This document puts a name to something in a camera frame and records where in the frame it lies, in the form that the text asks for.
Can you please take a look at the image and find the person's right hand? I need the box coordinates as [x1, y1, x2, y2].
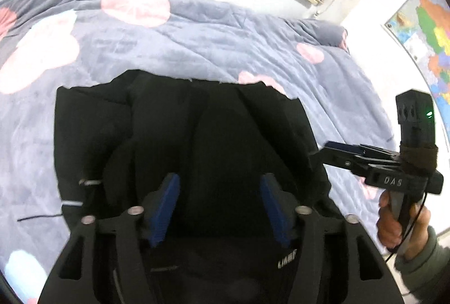
[376, 191, 432, 255]

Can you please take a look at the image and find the grey floral blanket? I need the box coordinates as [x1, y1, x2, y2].
[0, 0, 398, 303]

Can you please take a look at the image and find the colourful wall map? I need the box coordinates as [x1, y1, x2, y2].
[384, 0, 450, 145]

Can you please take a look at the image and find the person's right forearm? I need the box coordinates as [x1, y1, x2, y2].
[393, 225, 450, 298]

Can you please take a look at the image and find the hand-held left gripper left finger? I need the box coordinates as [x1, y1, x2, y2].
[37, 173, 182, 304]

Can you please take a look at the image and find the black hooded jacket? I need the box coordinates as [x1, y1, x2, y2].
[53, 69, 344, 304]

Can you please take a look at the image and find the black cable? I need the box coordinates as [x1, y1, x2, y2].
[385, 181, 430, 257]

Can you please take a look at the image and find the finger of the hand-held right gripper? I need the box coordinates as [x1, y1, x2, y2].
[323, 141, 401, 160]
[314, 148, 370, 179]

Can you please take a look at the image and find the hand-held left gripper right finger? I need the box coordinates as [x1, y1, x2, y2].
[259, 173, 405, 304]

